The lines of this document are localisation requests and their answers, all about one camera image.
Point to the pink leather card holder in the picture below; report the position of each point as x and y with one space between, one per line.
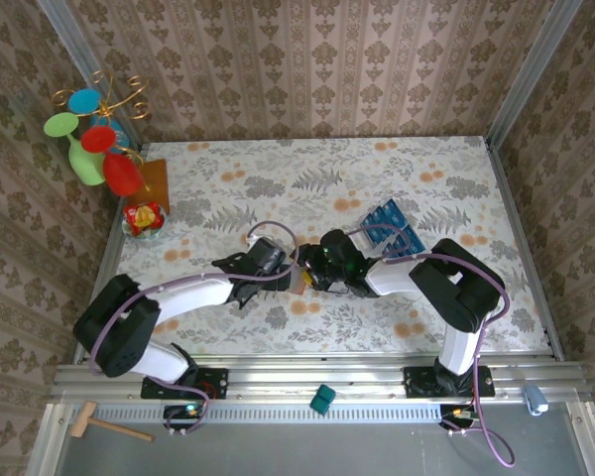
296 285

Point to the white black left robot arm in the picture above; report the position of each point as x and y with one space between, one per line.
193 297

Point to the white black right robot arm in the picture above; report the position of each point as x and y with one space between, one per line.
392 277

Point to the blue credit card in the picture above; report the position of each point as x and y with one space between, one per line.
416 250
401 250
394 210
412 238

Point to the pile of blue packets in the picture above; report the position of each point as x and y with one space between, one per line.
374 238

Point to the floral patterned table cover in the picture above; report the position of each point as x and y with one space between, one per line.
277 163

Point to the clear glass bowl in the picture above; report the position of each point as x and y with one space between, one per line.
154 233

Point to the small dark green box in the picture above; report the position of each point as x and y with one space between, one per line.
323 399

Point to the red yellow snack packet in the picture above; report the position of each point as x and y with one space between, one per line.
141 218

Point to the brown wooden rack base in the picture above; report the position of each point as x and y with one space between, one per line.
156 181

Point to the grey metal sheet panel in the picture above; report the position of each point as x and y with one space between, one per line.
327 446

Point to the red plastic wine glass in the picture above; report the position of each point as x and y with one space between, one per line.
124 173

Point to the green plastic wine glass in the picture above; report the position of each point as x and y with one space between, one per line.
86 166

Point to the small wooden mallet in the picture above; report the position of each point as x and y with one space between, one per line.
83 420

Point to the grey white clamp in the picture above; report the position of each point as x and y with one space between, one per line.
535 400

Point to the blue plastic wine glass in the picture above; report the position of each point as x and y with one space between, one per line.
84 101

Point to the wide aluminium frame rail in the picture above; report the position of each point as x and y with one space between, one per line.
277 377

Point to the aluminium table side rail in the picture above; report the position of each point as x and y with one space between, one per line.
524 248
111 248

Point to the aluminium corner post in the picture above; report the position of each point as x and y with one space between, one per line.
543 49
77 49

